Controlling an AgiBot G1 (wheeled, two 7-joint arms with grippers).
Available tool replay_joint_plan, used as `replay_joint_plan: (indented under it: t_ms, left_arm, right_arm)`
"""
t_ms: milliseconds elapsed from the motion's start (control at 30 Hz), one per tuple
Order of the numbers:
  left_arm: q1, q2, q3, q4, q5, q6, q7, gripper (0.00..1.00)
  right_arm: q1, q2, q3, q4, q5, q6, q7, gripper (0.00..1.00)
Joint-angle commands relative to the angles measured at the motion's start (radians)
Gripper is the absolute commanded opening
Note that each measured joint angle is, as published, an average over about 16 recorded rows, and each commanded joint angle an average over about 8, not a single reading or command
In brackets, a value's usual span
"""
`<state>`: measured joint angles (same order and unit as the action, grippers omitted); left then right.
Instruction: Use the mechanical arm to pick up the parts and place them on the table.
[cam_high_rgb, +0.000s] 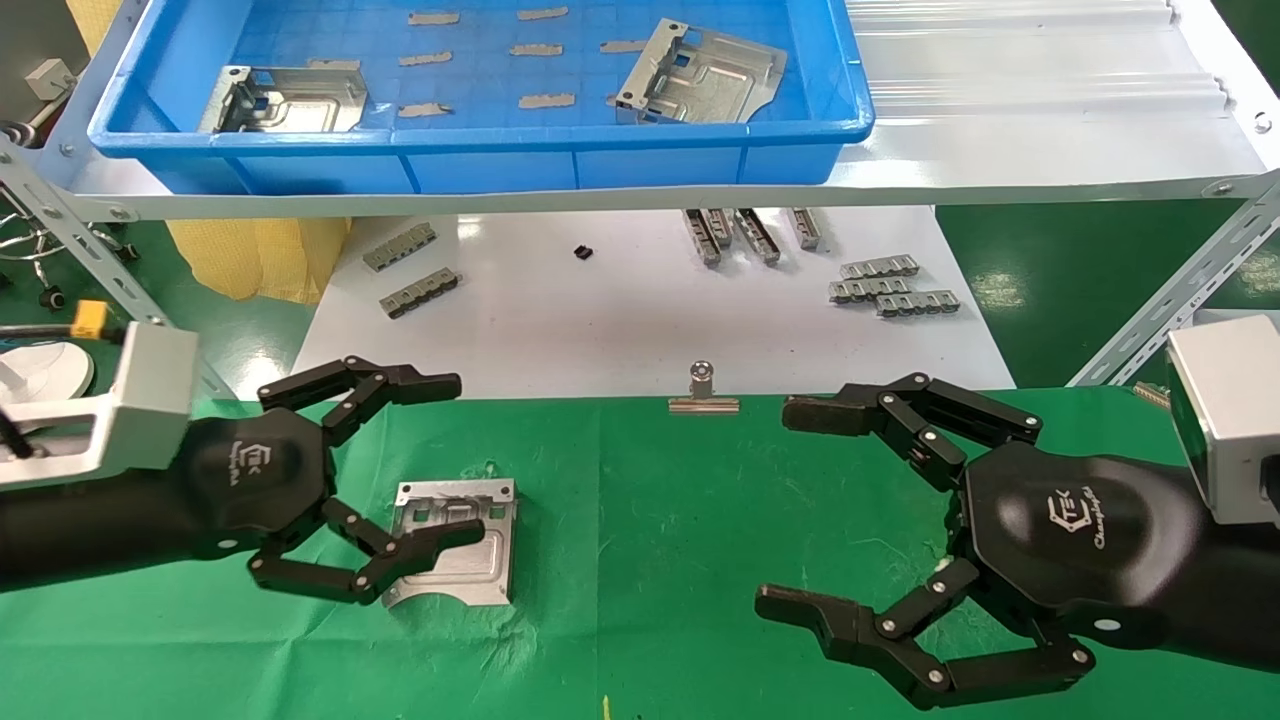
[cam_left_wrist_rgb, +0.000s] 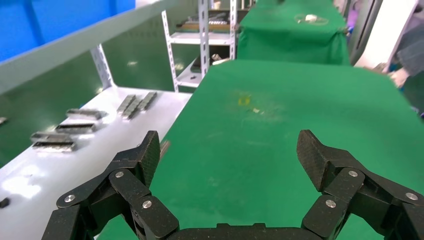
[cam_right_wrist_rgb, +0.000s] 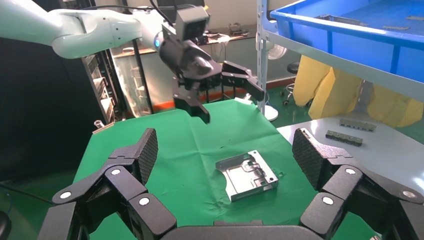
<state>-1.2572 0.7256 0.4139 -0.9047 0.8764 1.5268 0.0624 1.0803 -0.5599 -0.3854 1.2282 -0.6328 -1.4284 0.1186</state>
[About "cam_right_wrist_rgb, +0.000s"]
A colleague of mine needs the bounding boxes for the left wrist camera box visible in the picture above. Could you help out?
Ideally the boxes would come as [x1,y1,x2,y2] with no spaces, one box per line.
[174,5,211,42]

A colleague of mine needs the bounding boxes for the blue plastic bin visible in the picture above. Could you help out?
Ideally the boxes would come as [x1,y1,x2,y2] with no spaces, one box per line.
[269,0,424,75]

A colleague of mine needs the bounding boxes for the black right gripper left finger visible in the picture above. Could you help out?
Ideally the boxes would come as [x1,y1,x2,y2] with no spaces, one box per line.
[36,127,178,240]

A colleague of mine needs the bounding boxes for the slotted steel shelf leg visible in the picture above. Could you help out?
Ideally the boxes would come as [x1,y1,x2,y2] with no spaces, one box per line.
[255,0,270,115]

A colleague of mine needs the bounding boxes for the white pedestal fan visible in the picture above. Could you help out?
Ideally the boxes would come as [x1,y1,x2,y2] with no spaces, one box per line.
[263,42,288,122]

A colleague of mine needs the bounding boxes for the green table cloth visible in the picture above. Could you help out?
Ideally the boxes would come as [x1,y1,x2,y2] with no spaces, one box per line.
[71,98,380,240]

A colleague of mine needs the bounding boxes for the stamped sheet metal bracket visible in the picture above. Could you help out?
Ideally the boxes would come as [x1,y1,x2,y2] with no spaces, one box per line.
[215,149,280,203]
[313,13,369,28]

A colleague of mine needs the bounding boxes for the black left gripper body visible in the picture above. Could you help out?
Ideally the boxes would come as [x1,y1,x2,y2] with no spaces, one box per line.
[158,31,223,92]

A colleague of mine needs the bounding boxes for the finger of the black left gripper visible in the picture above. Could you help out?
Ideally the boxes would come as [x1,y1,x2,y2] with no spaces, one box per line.
[221,60,266,103]
[172,81,212,125]

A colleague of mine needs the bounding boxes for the grey metal connector strip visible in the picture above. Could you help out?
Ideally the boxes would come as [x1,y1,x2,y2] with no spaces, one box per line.
[339,118,378,133]
[325,129,364,148]

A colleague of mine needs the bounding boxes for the black equipment rack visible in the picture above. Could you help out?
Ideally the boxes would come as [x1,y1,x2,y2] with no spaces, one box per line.
[81,49,117,124]

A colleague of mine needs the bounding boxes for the chrome stool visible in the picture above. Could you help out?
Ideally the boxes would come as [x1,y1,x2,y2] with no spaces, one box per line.
[280,61,301,108]

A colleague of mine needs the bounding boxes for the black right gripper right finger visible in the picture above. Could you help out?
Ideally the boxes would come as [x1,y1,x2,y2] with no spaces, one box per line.
[291,127,424,240]

